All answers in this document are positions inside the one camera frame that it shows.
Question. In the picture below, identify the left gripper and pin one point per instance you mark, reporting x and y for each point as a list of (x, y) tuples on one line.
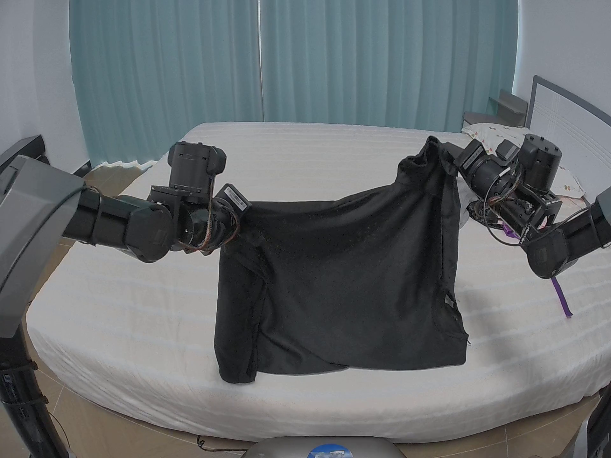
[(229, 222)]

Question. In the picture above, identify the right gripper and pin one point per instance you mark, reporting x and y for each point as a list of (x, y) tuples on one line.
[(482, 172)]

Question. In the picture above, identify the black T-shirt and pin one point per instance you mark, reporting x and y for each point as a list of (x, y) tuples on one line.
[(334, 279)]

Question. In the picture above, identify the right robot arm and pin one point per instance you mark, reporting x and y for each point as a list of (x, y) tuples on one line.
[(553, 251)]

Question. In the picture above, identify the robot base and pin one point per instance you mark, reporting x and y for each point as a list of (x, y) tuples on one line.
[(286, 449)]

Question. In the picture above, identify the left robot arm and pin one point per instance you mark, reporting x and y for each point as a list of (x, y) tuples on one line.
[(38, 217)]

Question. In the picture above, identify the bed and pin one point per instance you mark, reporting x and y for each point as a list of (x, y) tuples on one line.
[(310, 170)]

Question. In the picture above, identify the pile of clothes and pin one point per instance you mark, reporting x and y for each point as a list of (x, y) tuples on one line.
[(562, 298)]

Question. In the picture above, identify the white printed pillow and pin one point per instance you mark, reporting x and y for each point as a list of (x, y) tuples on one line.
[(487, 134)]

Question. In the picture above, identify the grey bedside table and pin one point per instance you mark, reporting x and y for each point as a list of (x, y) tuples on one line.
[(510, 105)]

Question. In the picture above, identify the blue-green curtain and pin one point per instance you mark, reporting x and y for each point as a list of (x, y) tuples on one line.
[(167, 65), (382, 50)]

